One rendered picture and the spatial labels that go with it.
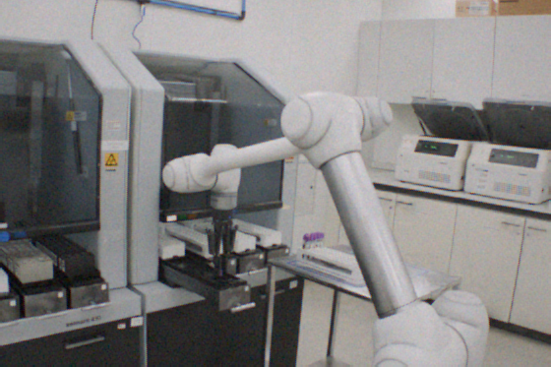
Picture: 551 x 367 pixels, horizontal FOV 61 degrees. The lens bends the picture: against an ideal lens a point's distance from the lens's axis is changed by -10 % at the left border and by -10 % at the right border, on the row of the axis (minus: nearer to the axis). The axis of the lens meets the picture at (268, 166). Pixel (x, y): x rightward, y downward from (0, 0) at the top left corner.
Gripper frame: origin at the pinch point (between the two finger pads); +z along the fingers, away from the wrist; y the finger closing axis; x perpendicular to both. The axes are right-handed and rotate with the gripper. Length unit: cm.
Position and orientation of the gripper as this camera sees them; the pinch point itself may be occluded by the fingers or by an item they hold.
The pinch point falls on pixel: (220, 264)
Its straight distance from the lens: 181.2
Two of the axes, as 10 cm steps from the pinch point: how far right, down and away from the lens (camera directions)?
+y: -7.1, 0.4, -7.1
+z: -0.6, 9.9, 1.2
